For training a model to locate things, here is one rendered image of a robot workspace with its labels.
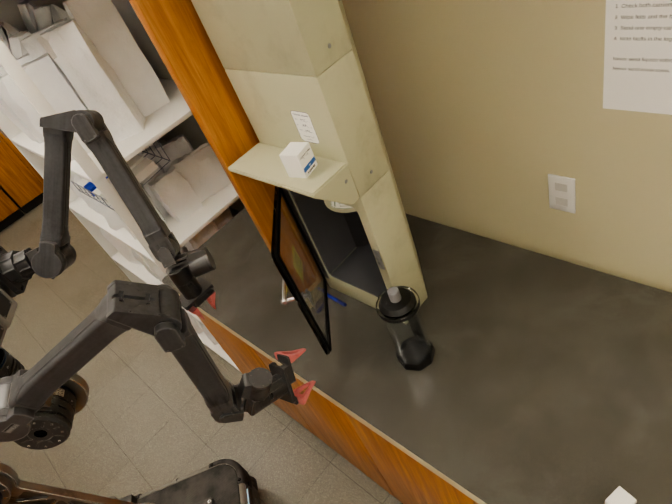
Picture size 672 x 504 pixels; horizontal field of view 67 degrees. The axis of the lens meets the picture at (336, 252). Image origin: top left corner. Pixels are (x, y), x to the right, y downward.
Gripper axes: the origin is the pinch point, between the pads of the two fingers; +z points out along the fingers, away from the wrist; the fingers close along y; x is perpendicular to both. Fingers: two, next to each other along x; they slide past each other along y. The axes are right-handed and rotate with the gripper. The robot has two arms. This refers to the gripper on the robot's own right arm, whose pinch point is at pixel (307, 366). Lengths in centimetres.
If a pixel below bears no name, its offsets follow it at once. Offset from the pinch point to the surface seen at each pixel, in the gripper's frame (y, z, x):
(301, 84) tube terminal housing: 68, 1, -25
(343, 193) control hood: 44, 7, -24
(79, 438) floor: -68, -28, 199
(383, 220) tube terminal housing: 33.6, 20.1, -20.7
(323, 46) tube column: 73, 3, -33
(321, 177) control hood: 49, 3, -23
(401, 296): 15.8, 15.0, -25.4
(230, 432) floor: -71, 22, 118
